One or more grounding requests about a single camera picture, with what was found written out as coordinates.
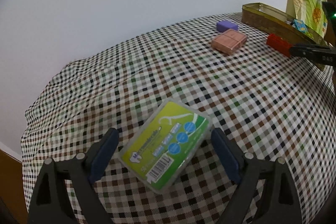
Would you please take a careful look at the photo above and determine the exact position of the gold metal tin tray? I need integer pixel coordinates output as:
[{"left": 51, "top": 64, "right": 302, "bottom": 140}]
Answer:
[{"left": 241, "top": 3, "right": 327, "bottom": 47}]

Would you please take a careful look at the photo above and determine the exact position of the red toy brick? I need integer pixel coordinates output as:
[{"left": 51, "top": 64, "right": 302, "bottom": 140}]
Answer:
[{"left": 266, "top": 34, "right": 292, "bottom": 57}]

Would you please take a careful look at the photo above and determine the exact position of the copper pink metal case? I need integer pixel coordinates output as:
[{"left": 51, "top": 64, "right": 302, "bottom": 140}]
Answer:
[{"left": 211, "top": 29, "right": 247, "bottom": 55}]

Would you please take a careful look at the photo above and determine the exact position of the green floral fabric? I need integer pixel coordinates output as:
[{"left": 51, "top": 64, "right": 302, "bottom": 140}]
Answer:
[{"left": 286, "top": 0, "right": 327, "bottom": 38}]

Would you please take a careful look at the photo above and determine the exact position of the purple block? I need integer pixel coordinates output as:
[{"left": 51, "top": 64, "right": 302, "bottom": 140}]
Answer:
[{"left": 216, "top": 20, "right": 239, "bottom": 32}]

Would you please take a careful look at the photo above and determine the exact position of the blue yellow toy block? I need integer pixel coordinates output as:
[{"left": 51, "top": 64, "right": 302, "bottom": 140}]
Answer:
[{"left": 290, "top": 19, "right": 309, "bottom": 35}]

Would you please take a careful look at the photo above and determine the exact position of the green dental floss box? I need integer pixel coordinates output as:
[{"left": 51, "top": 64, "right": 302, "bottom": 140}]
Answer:
[{"left": 118, "top": 98, "right": 213, "bottom": 194}]

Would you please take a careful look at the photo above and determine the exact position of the checkered tablecloth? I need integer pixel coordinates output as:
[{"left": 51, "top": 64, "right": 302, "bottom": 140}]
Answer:
[{"left": 21, "top": 13, "right": 335, "bottom": 223}]

